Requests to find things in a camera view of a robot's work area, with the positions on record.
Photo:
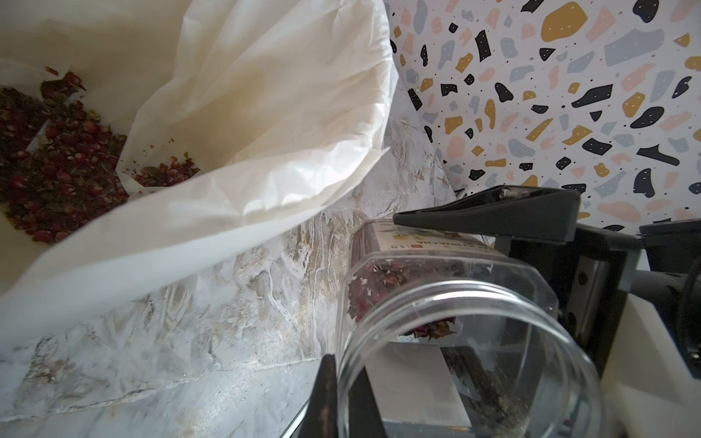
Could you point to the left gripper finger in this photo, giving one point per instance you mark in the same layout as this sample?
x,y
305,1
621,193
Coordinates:
x,y
321,414

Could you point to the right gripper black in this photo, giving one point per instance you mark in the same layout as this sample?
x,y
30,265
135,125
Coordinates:
x,y
591,269

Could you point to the clear jar with flower tea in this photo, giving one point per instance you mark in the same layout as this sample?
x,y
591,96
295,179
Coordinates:
x,y
440,335

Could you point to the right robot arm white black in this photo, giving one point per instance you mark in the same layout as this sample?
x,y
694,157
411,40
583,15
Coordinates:
x,y
667,276

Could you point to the dried flower tea pile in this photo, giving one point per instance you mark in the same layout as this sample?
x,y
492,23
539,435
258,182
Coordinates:
x,y
58,161

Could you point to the white plastic bin liner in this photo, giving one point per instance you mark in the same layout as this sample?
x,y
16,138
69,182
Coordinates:
x,y
242,118

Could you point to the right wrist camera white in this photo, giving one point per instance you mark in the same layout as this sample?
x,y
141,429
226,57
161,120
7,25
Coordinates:
x,y
648,389

